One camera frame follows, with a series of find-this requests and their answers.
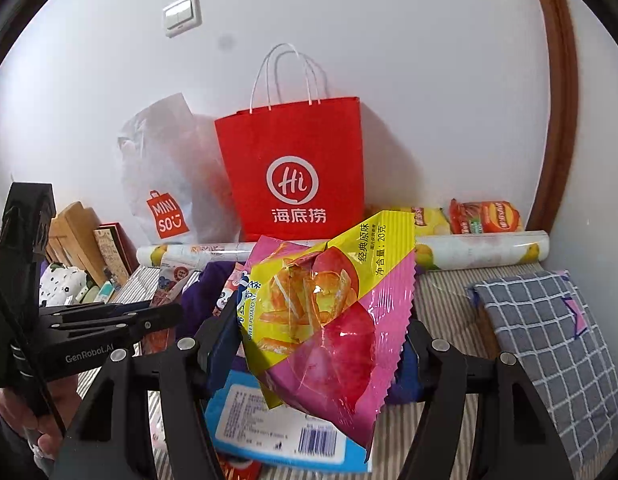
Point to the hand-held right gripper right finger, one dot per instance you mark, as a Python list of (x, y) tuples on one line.
[(429, 360)]

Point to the striped tablecloth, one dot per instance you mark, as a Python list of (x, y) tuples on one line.
[(439, 300)]

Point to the orange chip bag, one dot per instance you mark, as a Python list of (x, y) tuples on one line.
[(484, 216)]

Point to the teal white tube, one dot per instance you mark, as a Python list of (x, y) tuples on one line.
[(104, 291)]

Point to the panda print snack packet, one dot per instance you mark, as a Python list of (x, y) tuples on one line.
[(229, 295)]

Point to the blue box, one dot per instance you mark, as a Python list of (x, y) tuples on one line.
[(269, 425)]

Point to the grey checked cloth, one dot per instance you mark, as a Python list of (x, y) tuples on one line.
[(554, 340)]

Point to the white light switch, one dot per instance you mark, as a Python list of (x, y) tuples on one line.
[(183, 14)]

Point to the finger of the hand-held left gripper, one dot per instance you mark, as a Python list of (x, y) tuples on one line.
[(99, 312), (154, 321)]

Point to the red paper bag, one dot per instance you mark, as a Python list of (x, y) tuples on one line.
[(294, 170)]

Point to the wooden door frame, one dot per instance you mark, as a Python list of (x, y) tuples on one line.
[(556, 110)]

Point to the white pink snack packet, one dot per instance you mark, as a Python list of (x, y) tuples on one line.
[(171, 280)]

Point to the brown patterned book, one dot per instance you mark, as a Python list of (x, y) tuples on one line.
[(114, 255)]

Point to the white spotted cloth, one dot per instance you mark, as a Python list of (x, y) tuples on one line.
[(61, 282)]

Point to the white plastic bag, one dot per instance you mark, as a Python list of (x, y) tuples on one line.
[(174, 175)]

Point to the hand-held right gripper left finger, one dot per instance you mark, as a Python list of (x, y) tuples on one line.
[(224, 355)]

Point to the pink yellow chips packet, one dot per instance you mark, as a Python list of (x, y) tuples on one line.
[(329, 320)]

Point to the fruit-print paper roll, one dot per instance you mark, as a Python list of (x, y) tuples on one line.
[(479, 252)]

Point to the person's left hand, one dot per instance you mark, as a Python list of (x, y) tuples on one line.
[(24, 410)]

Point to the red white snack packet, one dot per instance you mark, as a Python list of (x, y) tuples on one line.
[(236, 467)]

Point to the yellow chip bag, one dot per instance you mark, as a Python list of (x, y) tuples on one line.
[(431, 220)]

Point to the purple towel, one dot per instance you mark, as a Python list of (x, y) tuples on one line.
[(199, 292)]

